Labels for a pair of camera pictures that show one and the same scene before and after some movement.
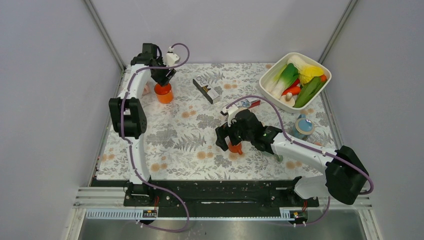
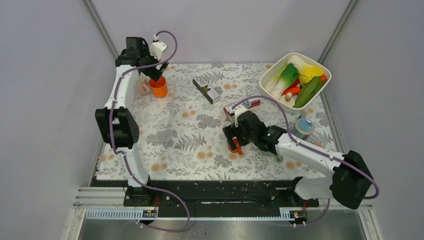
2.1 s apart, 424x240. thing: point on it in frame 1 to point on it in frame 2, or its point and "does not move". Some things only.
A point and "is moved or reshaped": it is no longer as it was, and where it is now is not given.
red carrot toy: x=294 y=89 does not move
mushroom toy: x=288 y=99 does not move
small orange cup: x=236 y=148 does not move
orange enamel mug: x=164 y=94 is moved or reshaped
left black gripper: x=164 y=79 to x=154 y=73
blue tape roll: x=303 y=126 does not move
